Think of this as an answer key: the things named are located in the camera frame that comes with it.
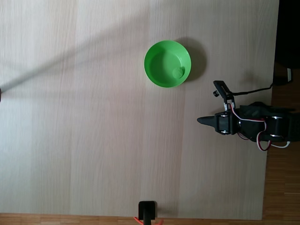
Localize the orange spring clamp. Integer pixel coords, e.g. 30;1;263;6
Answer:
133;216;165;225

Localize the red white arm servo wire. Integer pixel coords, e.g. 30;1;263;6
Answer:
256;130;292;152

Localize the black stand clamp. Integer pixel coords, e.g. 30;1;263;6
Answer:
138;201;158;225

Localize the red white gripper servo wire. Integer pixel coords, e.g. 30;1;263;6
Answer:
228;103;267;123

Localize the green pompom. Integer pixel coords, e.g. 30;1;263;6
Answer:
172;67;186;79

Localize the large black object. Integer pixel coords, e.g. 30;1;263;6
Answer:
274;0;300;68

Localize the black gripper camera mount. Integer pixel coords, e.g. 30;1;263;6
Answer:
212;80;236;111

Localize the black camera cable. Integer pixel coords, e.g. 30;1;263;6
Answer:
231;81;274;96

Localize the green plastic bowl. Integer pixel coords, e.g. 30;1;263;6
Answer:
143;40;192;89

